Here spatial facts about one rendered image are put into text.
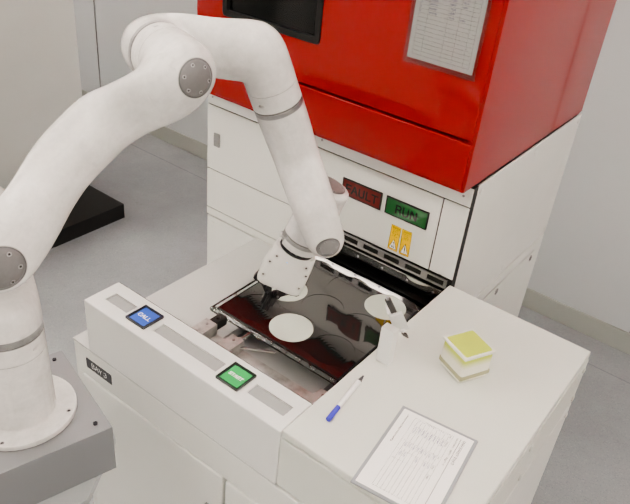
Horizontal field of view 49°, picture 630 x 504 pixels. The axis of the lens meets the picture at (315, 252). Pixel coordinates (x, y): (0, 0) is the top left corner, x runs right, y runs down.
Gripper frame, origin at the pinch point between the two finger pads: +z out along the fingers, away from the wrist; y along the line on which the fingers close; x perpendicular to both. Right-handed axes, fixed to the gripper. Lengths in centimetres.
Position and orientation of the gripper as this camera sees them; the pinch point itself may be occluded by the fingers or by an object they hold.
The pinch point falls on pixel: (268, 299)
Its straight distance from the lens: 152.7
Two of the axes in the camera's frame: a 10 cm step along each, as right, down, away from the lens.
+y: 9.0, 3.9, 1.9
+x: 0.5, -5.3, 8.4
